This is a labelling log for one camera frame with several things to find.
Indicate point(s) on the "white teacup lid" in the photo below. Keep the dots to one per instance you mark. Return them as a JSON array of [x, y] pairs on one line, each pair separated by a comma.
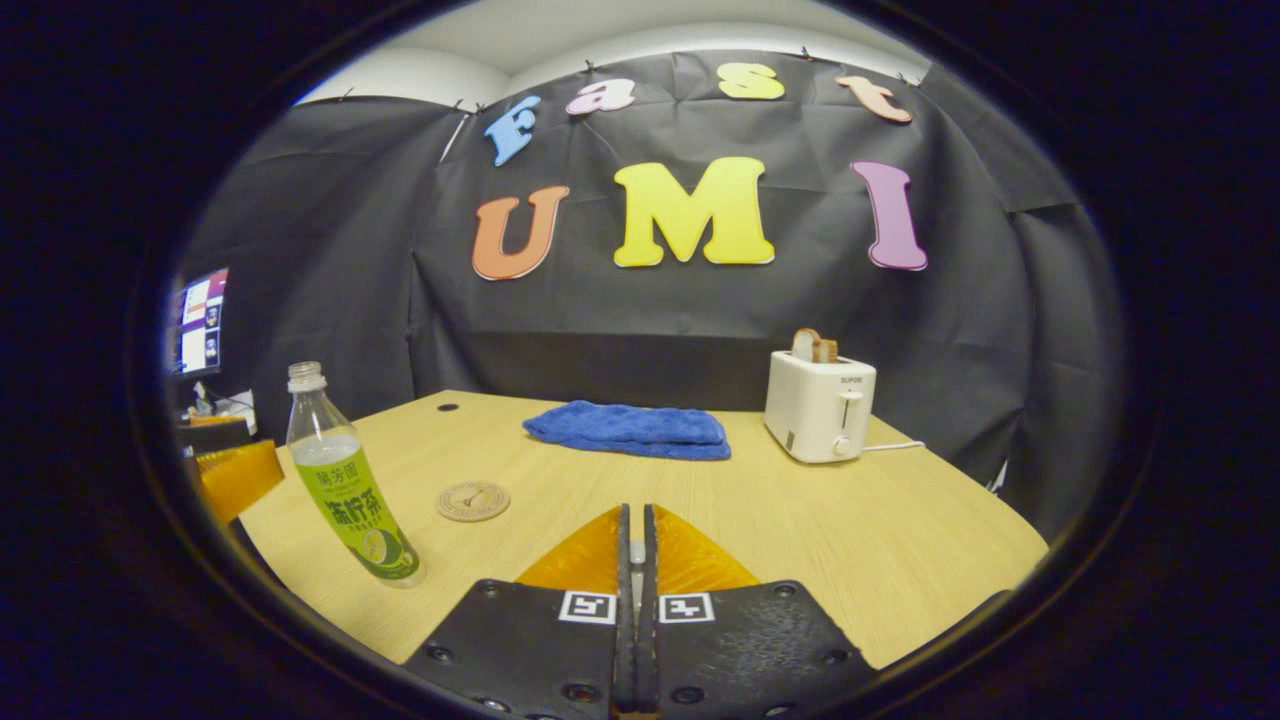
[[637, 555]]

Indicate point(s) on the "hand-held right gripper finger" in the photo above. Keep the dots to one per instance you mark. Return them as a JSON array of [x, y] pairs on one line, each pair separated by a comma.
[[625, 650], [648, 650]]

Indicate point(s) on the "blue towel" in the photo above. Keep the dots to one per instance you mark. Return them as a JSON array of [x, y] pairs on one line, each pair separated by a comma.
[[630, 430]]

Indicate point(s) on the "white toaster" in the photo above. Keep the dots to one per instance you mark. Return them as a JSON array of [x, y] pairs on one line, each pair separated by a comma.
[[815, 410]]

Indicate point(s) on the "round wooden coaster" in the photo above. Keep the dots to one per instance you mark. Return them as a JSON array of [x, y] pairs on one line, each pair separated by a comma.
[[473, 501]]

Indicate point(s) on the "computer monitor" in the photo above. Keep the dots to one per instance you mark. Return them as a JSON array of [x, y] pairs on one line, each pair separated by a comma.
[[202, 322]]

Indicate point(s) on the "white side desk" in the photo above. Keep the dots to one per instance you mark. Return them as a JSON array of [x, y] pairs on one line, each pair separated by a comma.
[[235, 403]]

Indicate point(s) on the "black backdrop cloth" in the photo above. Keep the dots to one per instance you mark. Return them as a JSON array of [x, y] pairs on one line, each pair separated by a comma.
[[640, 320]]

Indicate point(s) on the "toast bread slice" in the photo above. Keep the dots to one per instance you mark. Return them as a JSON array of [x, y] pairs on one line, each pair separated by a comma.
[[812, 347]]

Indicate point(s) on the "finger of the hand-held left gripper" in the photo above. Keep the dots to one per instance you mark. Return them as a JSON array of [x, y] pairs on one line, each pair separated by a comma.
[[240, 480], [215, 438]]

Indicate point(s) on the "green label water bottle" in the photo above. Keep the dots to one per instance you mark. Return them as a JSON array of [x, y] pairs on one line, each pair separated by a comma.
[[350, 500]]

